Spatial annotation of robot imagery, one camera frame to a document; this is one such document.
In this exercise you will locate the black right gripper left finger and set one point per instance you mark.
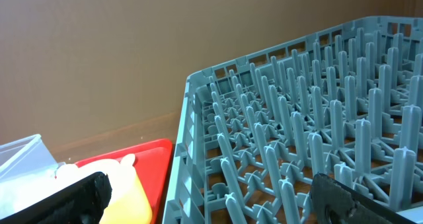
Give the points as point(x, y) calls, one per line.
point(82, 202)

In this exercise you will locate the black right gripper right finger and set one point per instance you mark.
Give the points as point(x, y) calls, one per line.
point(334, 202)

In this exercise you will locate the yellow plastic cup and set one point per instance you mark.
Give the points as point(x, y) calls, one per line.
point(129, 203)

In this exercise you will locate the clear plastic waste bin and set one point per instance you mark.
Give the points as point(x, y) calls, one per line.
point(25, 156)

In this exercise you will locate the grey dishwasher rack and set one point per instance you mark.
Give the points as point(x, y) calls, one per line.
point(345, 101)

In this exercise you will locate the red plastic tray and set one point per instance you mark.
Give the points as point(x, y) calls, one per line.
point(151, 164)

